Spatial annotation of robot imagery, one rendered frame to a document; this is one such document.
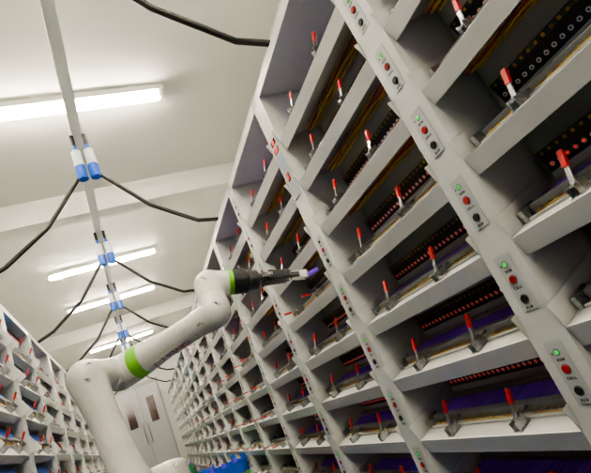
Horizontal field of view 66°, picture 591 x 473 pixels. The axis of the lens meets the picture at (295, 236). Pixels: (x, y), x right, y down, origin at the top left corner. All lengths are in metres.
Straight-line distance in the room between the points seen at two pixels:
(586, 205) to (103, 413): 1.38
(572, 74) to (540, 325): 0.47
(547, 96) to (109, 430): 1.42
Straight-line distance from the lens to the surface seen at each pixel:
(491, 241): 1.04
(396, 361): 1.57
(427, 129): 1.10
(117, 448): 1.57
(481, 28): 1.00
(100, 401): 1.61
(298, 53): 1.79
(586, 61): 0.88
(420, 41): 1.23
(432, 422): 1.58
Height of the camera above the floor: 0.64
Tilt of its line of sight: 17 degrees up
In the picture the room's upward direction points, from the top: 24 degrees counter-clockwise
